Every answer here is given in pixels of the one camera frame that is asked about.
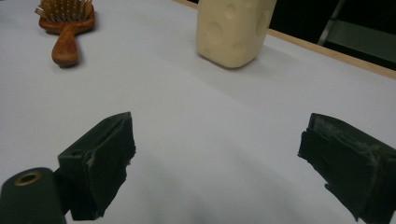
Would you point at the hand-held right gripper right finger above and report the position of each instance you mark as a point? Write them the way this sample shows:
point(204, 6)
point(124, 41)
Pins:
point(351, 161)

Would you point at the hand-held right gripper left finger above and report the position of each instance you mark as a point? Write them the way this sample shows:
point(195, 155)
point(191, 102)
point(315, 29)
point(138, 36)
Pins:
point(102, 161)

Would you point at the white table mat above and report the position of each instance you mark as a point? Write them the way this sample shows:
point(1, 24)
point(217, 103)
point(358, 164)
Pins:
point(199, 109)

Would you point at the grey metal stand frame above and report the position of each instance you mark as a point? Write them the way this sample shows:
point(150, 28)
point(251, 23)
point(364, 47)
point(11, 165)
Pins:
point(358, 37)

